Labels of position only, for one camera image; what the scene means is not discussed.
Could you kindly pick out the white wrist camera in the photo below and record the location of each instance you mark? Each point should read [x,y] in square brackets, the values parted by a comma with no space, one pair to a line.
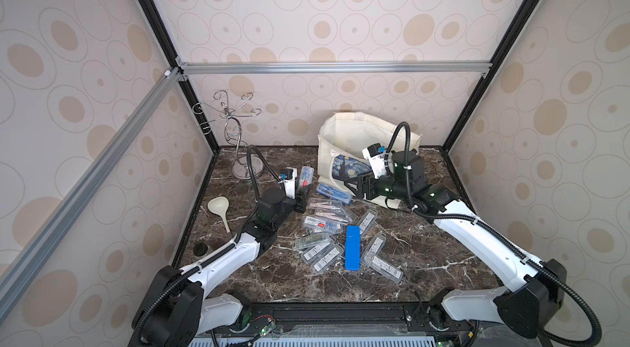
[288,177]
[375,155]

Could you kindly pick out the cream canvas starry-night tote bag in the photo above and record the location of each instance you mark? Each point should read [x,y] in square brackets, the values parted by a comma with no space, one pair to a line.
[348,134]

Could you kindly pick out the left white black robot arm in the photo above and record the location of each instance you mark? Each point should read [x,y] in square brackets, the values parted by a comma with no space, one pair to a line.
[177,306]

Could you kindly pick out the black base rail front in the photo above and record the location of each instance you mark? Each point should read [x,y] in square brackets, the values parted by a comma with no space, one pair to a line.
[363,324]

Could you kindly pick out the horizontal aluminium rail back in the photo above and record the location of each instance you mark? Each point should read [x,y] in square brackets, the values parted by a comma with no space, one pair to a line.
[188,69]

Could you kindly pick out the aluminium rail left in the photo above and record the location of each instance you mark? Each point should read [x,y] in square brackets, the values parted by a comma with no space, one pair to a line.
[39,250]

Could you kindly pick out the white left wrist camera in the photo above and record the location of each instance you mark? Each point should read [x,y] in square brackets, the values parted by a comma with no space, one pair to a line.
[288,177]

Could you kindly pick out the clear case barcode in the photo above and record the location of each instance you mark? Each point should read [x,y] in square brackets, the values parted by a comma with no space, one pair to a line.
[384,268]
[367,220]
[327,258]
[314,253]

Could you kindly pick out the cream spoon grey handle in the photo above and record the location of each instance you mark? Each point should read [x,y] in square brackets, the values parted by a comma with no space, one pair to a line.
[219,207]

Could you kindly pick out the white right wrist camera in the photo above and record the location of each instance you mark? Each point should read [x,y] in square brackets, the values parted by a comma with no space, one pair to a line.
[375,155]

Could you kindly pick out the clear case pink compass upper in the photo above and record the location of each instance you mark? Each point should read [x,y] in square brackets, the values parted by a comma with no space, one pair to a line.
[329,205]

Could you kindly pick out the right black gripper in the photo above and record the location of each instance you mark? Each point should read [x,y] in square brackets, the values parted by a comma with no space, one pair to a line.
[364,187]

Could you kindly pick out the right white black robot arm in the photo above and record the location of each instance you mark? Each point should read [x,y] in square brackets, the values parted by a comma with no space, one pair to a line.
[532,291]

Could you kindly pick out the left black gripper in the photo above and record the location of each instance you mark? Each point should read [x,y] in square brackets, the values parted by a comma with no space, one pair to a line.
[300,199]

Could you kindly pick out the chrome wire jewelry stand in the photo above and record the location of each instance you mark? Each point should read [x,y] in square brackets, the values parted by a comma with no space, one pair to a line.
[233,130]

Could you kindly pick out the small clear case red label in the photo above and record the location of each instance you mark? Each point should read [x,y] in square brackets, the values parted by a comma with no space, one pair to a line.
[306,176]

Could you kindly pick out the blue opaque case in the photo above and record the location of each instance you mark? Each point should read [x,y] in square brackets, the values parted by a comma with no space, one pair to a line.
[352,253]

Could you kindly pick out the clear case green compass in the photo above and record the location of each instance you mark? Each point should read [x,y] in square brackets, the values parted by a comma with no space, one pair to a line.
[310,241]

